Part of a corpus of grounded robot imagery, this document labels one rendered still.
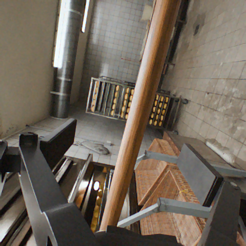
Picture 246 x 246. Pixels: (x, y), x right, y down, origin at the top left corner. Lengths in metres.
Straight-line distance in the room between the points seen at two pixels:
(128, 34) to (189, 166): 5.20
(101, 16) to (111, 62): 1.34
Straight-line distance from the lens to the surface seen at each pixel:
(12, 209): 1.52
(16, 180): 1.77
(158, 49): 0.22
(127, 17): 5.44
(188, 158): 0.18
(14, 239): 1.34
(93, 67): 5.26
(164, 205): 0.77
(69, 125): 0.16
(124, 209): 1.51
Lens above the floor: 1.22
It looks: 3 degrees down
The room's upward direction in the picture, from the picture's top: 78 degrees counter-clockwise
